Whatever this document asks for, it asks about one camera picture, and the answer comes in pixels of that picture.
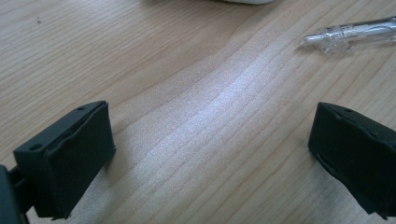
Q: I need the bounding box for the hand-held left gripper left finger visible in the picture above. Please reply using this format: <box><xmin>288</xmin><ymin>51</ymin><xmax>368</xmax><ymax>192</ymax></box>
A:
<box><xmin>12</xmin><ymin>100</ymin><xmax>117</xmax><ymax>220</ymax></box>

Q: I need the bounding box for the transparent plastic pen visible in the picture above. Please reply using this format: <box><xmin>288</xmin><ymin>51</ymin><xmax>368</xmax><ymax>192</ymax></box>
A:
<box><xmin>299</xmin><ymin>16</ymin><xmax>396</xmax><ymax>54</ymax></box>

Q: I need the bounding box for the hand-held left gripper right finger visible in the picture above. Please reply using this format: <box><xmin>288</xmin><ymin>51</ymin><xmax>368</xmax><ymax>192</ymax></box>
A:
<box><xmin>307</xmin><ymin>102</ymin><xmax>396</xmax><ymax>220</ymax></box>

